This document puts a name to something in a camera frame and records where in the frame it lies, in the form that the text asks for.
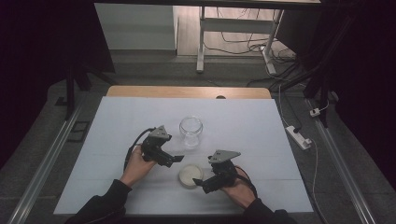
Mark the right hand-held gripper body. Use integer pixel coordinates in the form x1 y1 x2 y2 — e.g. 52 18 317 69
201 149 242 195

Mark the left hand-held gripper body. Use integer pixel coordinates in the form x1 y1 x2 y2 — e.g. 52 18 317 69
140 124 176 169

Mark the beige round jar lid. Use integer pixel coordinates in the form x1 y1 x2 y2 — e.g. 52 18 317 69
177 163 204 189

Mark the clear glass jar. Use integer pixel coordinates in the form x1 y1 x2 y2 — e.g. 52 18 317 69
178 115 205 148

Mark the person's right hand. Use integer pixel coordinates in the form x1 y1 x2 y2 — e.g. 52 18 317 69
219 166 258 210

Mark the person's left hand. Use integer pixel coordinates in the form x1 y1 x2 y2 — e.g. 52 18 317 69
120 144 158 189

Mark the white table sheet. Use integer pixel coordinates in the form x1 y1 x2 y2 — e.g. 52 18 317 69
53 95 314 217

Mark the black floor plate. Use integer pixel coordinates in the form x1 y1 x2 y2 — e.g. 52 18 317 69
66 120 92 144

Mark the white power strip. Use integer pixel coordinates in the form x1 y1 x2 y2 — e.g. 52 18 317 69
285 125 313 151

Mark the black metal stand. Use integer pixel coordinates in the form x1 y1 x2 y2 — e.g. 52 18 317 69
54 62 118 120
270 12 356 129

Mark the white cabinet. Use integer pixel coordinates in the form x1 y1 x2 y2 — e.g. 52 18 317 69
93 3 178 50

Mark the black curtain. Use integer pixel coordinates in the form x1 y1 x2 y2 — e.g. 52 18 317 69
320 0 396 190
0 0 116 169

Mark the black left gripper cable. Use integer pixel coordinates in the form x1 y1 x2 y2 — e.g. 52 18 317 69
123 126 156 171

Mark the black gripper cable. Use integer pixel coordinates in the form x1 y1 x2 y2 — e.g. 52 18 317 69
123 126 156 171
234 165 259 199

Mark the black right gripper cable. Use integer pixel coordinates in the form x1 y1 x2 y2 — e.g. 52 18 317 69
234 165 259 199

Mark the long white cable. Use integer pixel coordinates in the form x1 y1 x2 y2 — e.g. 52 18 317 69
309 138 330 224

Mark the aluminium rail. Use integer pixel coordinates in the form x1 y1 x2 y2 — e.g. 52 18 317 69
304 98 377 224
6 102 85 224

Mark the tangle of black floor cables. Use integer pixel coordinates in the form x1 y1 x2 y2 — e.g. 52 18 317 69
204 7 307 92

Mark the white desk frame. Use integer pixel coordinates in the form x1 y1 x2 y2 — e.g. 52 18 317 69
195 6 285 76

